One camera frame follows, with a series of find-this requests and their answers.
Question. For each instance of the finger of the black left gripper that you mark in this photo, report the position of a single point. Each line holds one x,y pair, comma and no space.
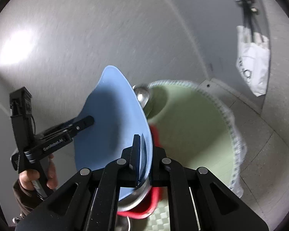
77,125

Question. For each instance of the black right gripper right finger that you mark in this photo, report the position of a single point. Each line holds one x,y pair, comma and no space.
159,176

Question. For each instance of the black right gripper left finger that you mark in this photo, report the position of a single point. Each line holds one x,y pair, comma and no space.
129,174

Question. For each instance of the large steel mixing bowl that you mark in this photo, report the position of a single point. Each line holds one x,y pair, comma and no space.
137,195

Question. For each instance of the red square plastic tray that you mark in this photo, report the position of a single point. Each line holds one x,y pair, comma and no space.
149,204

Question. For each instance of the blue plastic plate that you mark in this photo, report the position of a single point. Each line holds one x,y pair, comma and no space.
118,117

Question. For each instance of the shallow steel bowl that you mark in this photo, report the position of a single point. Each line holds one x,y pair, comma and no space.
145,97

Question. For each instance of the person's left hand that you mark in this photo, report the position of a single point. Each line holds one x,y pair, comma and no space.
26,177

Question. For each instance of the green round tablecloth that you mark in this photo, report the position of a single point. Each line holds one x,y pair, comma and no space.
197,129

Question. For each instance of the small deep steel bowl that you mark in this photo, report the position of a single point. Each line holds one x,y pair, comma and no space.
122,223

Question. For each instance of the white tote bag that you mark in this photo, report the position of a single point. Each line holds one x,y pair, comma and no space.
253,59

